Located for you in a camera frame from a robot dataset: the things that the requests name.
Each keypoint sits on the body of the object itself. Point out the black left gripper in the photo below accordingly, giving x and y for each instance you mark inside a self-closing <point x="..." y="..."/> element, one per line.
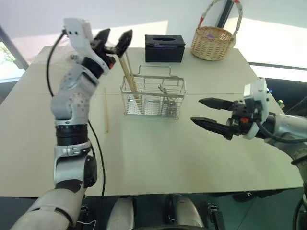
<point x="102" y="49"/>

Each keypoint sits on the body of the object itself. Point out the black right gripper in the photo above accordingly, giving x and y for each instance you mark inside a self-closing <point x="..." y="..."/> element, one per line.
<point x="241" y="113"/>

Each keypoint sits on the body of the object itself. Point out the wooden chopstick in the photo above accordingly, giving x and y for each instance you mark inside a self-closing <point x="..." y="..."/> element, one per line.
<point x="126" y="74"/>
<point x="105" y="112"/>
<point x="129" y="64"/>
<point x="129" y="76"/>

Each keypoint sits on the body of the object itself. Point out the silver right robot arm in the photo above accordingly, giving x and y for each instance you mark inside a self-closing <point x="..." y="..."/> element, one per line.
<point x="285" y="127"/>

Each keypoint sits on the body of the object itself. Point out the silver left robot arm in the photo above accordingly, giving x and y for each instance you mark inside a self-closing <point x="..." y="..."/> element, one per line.
<point x="69" y="100"/>

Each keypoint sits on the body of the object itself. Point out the metal spoon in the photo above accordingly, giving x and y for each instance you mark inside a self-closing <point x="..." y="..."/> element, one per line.
<point x="168" y="100"/>

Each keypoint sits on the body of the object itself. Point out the black tissue box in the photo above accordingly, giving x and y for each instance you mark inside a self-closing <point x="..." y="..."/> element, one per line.
<point x="164" y="49"/>

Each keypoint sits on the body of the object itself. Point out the small yellow-green object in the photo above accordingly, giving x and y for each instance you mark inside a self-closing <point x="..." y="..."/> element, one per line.
<point x="280" y="102"/>

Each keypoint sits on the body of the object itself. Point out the white rounded robot leg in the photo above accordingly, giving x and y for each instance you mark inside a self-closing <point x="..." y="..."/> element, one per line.
<point x="184" y="213"/>
<point x="122" y="213"/>

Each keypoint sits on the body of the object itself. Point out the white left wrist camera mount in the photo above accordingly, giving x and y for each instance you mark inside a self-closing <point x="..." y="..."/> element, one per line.
<point x="78" y="38"/>

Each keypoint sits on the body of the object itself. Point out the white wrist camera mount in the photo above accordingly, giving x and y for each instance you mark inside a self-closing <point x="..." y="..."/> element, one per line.
<point x="260" y="100"/>
<point x="78" y="38"/>

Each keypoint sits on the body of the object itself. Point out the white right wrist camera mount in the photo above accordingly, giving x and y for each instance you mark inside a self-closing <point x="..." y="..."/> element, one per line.
<point x="260" y="100"/>

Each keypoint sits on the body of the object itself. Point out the black upright post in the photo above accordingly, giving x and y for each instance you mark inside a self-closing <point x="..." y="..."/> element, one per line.
<point x="224" y="13"/>

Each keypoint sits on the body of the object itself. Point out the grey window frame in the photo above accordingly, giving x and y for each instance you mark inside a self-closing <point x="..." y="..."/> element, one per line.
<point x="12" y="48"/>

